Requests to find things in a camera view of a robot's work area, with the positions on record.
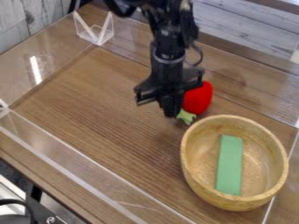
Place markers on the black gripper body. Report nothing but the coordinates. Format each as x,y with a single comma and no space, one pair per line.
163,85

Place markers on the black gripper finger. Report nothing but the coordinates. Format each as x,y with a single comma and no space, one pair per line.
178,102
166,103

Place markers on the red plush strawberry toy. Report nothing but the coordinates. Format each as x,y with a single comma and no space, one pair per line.
197,102

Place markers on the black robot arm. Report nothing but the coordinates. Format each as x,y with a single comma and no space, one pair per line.
174,28

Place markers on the wooden oval bowl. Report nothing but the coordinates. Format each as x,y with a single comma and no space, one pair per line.
265,167

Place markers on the green rectangular block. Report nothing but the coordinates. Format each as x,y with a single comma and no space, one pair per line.
229,175

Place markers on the clear acrylic corner bracket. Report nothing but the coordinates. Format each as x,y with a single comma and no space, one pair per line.
98,35

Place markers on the clear acrylic tray wall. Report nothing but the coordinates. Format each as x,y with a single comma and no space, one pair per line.
87,187

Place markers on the black table frame leg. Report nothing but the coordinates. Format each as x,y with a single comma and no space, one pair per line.
45,215

